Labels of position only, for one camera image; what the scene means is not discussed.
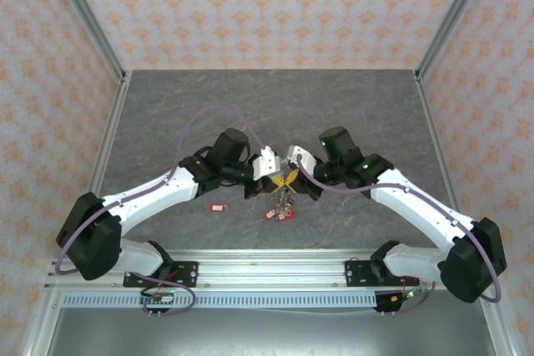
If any metal keyring disc with rings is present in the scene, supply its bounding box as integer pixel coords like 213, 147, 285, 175
273, 163, 300, 208

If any grey metal shelf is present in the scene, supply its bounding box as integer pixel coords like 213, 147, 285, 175
43, 308, 496, 356

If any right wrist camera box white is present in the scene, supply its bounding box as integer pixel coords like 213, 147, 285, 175
285, 145, 320, 184

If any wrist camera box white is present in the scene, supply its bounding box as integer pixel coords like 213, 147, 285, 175
252, 146, 282, 180
285, 145, 320, 184

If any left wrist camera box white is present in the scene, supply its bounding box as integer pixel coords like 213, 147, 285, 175
252, 146, 282, 180

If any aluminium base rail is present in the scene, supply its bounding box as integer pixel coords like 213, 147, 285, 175
43, 248, 443, 291

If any aluminium table side rail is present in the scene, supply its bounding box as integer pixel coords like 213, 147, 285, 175
85, 72, 134, 207
415, 72, 477, 256

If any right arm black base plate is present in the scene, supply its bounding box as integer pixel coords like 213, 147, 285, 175
345, 258, 419, 288

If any grey slotted cable duct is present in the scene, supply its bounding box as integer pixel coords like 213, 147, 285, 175
61, 292, 379, 309

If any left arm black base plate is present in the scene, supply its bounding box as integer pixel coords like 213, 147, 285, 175
123, 261, 200, 288

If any aluminium frame post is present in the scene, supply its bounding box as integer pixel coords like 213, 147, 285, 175
43, 0, 127, 82
415, 0, 500, 82

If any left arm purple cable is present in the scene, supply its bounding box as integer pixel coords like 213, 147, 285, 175
53, 105, 269, 318

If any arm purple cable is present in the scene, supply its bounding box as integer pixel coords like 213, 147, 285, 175
295, 153, 502, 316
53, 105, 269, 318

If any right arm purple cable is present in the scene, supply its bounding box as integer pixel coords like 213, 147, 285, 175
295, 153, 502, 316

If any aluminium frame leg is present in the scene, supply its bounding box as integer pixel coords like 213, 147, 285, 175
479, 299, 523, 356
23, 288, 64, 356

